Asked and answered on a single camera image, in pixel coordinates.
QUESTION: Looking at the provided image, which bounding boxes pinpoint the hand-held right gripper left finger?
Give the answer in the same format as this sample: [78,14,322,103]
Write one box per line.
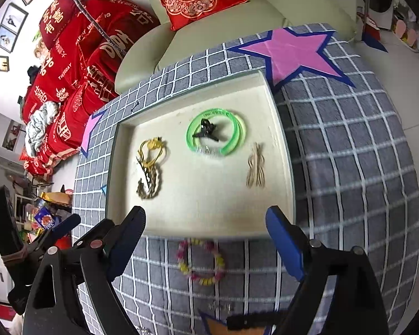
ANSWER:
[23,206,147,335]

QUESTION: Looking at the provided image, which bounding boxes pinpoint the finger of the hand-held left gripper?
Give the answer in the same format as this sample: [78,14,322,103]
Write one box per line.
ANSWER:
[31,214,82,252]

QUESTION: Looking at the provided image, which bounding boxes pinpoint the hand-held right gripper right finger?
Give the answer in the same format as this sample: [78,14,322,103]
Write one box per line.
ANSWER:
[265,206,391,335]

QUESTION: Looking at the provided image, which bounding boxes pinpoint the colourful bead bracelet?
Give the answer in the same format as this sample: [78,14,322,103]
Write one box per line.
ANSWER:
[176,238,226,287]

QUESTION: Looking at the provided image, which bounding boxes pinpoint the brown bead bracelet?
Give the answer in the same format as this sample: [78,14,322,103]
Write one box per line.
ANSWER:
[135,162,163,200]

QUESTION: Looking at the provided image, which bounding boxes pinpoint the beige hair pins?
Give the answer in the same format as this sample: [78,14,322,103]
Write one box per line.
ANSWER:
[246,142,266,188]

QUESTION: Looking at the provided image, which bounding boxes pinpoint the shallow grey cardboard tray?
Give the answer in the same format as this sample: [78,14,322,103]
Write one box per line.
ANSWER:
[105,70,297,240]

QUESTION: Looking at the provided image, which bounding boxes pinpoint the gold bracelet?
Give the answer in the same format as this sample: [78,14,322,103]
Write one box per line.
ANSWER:
[137,137,168,170]

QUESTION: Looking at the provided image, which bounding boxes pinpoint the black claw hair clip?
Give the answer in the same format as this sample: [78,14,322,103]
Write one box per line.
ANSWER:
[192,119,220,142]

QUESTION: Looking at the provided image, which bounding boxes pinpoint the green plastic bangles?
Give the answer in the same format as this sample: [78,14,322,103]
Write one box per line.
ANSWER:
[186,109,247,157]

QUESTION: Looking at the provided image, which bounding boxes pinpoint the blue snack packet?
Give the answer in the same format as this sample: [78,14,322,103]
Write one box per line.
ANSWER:
[33,206,61,231]

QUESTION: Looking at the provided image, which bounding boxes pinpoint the black hair comb clip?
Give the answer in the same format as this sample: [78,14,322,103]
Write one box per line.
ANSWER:
[226,312,283,332]

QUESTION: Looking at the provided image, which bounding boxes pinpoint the grey checked star tablecloth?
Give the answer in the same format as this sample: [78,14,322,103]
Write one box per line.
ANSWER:
[72,24,419,335]

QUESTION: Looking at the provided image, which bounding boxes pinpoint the grey crumpled clothes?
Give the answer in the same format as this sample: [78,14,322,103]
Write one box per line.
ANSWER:
[24,101,59,156]

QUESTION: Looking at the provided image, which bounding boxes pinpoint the red covered sofa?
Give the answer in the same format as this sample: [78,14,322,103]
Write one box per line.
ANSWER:
[19,0,161,177]

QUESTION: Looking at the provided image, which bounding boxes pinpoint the dark cloth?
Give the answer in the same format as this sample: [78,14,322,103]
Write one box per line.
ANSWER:
[26,66,42,86]

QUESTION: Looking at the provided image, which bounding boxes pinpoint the black framed photo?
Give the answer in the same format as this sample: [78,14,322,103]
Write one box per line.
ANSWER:
[2,3,29,32]
[0,24,18,54]

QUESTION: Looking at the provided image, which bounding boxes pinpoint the gooseneck phone holder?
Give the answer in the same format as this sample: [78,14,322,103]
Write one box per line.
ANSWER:
[66,0,126,56]

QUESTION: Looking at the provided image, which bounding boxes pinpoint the red printed pillow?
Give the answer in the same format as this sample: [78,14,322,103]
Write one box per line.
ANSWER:
[38,0,91,50]

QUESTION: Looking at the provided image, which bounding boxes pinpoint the pale green armchair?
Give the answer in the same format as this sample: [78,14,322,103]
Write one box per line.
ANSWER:
[115,0,357,95]

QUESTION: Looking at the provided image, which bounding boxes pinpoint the red broom with dustpan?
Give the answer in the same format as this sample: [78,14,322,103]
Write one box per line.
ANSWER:
[360,0,388,53]

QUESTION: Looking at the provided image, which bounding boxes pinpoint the pink slippers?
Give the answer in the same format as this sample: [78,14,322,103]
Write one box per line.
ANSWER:
[393,19,418,47]

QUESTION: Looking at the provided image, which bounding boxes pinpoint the white washing machine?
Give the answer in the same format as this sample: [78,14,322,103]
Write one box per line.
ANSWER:
[366,0,399,30]

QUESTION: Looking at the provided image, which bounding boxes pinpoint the small silver chain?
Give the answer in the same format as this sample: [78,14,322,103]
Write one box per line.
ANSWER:
[208,300,235,315]

